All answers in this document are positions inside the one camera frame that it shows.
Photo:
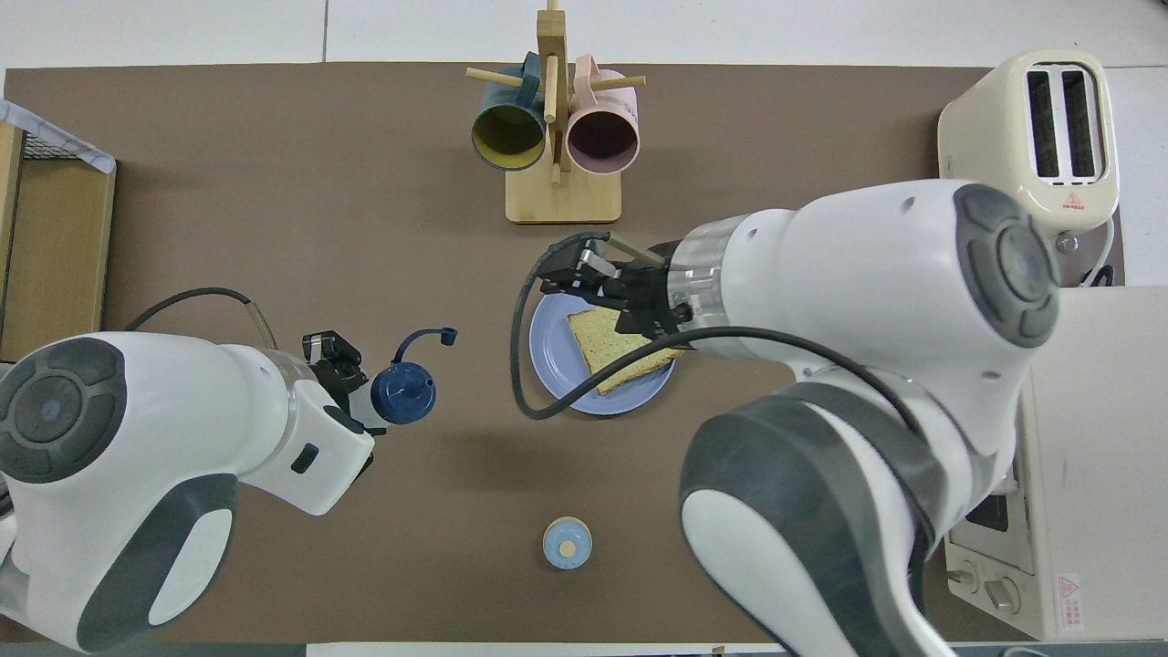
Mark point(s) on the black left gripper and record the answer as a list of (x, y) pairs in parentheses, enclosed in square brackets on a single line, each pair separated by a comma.
[(356, 388)]

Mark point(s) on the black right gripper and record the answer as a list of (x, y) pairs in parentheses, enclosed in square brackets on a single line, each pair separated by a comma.
[(652, 292)]

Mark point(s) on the slice of toast bread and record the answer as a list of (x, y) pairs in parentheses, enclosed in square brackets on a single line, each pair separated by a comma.
[(607, 351)]

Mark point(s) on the squeeze bottle with blue cap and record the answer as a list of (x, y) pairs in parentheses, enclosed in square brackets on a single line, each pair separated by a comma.
[(401, 392)]

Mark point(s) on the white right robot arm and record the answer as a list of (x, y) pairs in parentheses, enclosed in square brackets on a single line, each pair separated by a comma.
[(867, 274)]

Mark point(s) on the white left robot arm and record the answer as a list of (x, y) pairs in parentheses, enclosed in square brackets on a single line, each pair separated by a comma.
[(137, 438)]

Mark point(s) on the periwinkle blue flat plate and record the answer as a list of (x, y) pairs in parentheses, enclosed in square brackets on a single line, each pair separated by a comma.
[(552, 351)]

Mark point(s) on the wooden mug tree stand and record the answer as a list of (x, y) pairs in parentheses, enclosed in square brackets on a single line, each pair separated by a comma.
[(563, 196)]

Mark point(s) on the brown table mat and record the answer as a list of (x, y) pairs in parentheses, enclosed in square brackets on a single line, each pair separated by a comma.
[(365, 228)]

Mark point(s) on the pink ribbed mug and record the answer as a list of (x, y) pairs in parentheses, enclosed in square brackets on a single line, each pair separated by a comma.
[(602, 137)]

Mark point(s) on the dark teal mug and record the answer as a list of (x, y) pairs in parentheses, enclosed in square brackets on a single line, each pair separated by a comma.
[(508, 137)]

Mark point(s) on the white checkered cloth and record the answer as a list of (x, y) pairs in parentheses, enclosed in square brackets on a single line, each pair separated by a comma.
[(64, 144)]

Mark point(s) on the cream two-slot toaster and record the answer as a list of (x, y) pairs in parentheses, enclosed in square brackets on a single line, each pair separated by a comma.
[(995, 119)]

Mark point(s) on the cream toaster oven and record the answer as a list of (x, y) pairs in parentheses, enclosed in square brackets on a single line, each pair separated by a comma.
[(1095, 474)]

